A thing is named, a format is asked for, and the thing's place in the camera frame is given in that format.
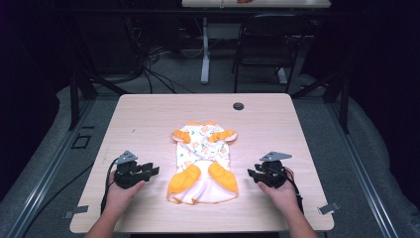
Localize person's right hand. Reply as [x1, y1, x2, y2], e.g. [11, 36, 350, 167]
[257, 167, 303, 216]

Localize thin black floor cable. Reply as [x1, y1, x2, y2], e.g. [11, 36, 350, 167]
[20, 162, 96, 238]

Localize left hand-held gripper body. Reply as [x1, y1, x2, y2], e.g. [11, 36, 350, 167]
[113, 150, 147, 190]

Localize white and orange pet garment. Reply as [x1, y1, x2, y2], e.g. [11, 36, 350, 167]
[166, 120, 240, 206]

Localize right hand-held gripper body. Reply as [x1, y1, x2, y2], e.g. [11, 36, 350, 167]
[259, 151, 293, 189]

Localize aluminium floor rail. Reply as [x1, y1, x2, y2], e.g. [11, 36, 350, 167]
[6, 98, 97, 238]
[325, 98, 399, 238]

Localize grey tape strip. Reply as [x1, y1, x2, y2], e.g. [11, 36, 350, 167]
[317, 201, 341, 215]
[62, 204, 90, 220]

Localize person's left hand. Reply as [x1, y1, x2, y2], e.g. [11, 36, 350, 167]
[104, 170, 147, 216]

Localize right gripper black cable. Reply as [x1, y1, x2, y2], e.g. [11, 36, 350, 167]
[282, 168, 305, 214]

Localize black chair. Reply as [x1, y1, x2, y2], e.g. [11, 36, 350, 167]
[231, 13, 313, 94]

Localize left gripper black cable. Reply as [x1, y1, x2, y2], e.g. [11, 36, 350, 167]
[99, 158, 120, 214]

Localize black floor cables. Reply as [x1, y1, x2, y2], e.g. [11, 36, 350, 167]
[122, 16, 196, 95]

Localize black metal stand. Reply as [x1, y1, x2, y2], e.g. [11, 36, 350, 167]
[290, 70, 351, 135]
[67, 70, 128, 132]

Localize white table leg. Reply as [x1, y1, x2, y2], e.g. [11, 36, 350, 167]
[200, 17, 211, 85]

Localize light background table top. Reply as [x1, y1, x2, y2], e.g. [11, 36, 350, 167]
[181, 0, 332, 9]

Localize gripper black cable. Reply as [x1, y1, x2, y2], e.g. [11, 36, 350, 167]
[282, 168, 305, 214]
[99, 158, 120, 214]

